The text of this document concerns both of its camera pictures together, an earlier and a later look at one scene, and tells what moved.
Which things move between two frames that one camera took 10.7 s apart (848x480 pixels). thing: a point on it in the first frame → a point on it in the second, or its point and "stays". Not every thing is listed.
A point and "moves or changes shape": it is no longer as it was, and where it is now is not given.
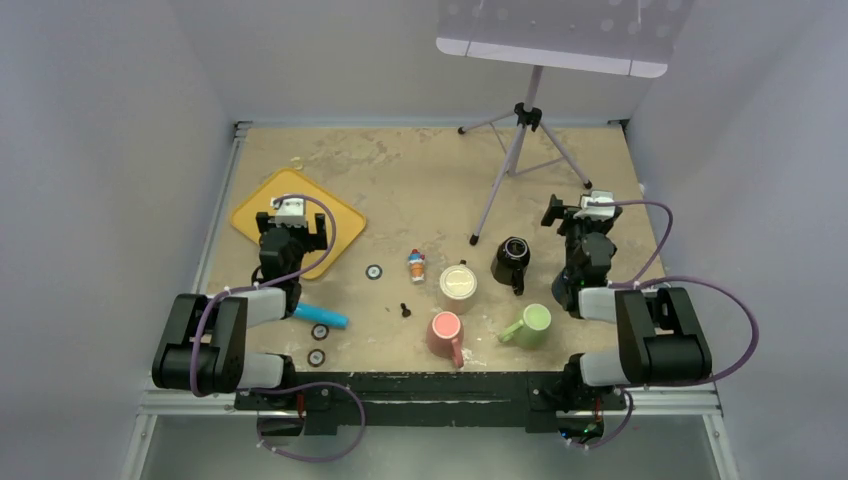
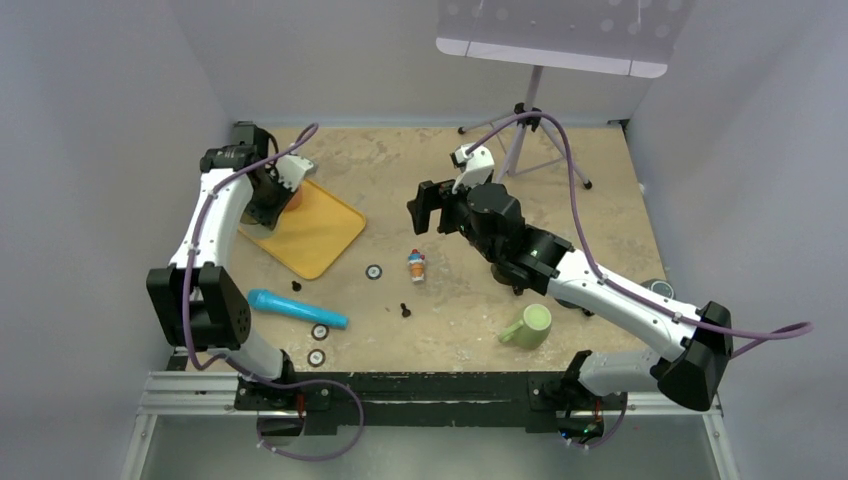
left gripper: [311, 241] → [268, 217]
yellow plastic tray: [349, 224] stays
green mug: [531, 332] stays
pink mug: [444, 335] moves or changes shape
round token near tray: [373, 272] stays
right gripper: [556, 210] → [430, 197]
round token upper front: [320, 332] stays
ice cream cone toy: [417, 261] stays
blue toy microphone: [321, 316] stays
